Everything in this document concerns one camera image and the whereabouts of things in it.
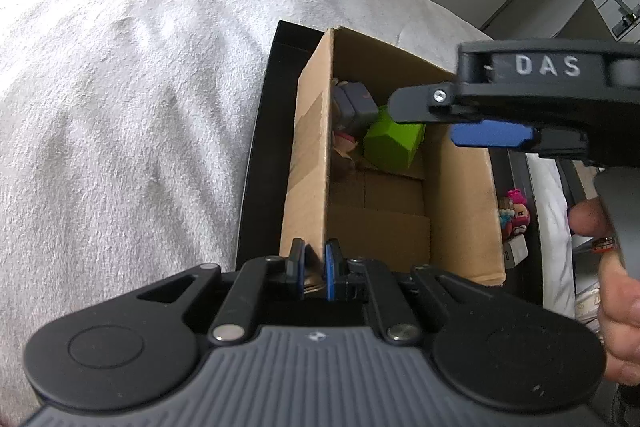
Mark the person's right hand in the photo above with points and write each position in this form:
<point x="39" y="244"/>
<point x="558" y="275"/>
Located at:
<point x="620" y="327"/>

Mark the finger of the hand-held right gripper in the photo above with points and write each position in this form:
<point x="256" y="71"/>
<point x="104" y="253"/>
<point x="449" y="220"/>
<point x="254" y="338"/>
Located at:
<point x="492" y="134"/>
<point x="415" y="104"/>

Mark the grey board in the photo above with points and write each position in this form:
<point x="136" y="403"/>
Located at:
<point x="585" y="22"/>

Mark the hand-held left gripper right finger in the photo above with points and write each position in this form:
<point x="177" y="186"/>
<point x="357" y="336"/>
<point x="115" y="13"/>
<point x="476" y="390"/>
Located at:
<point x="331" y="269"/>

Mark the black tray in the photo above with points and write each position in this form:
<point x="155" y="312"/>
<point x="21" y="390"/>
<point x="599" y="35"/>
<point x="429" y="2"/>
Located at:
<point x="260" y="167"/>

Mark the pink toy figure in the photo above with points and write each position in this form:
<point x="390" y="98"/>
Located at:
<point x="346" y="144"/>

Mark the green hexagonal container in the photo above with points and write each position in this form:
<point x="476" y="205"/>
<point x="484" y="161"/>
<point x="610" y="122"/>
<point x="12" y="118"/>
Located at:
<point x="392" y="139"/>

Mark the grey purple block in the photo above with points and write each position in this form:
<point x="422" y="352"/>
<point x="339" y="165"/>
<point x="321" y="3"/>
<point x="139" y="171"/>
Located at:
<point x="352" y="104"/>

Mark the red figurine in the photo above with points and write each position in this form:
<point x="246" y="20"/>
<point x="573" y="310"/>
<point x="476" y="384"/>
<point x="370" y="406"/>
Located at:
<point x="521" y="219"/>

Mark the brown cardboard box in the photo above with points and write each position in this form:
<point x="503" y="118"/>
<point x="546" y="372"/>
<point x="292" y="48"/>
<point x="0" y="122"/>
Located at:
<point x="395" y="217"/>

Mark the white charger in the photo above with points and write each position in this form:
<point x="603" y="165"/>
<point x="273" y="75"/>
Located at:
<point x="515" y="253"/>

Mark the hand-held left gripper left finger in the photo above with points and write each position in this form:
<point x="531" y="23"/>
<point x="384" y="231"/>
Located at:
<point x="297" y="264"/>

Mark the teal haired figurine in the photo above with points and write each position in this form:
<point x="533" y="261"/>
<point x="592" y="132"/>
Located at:
<point x="504" y="216"/>

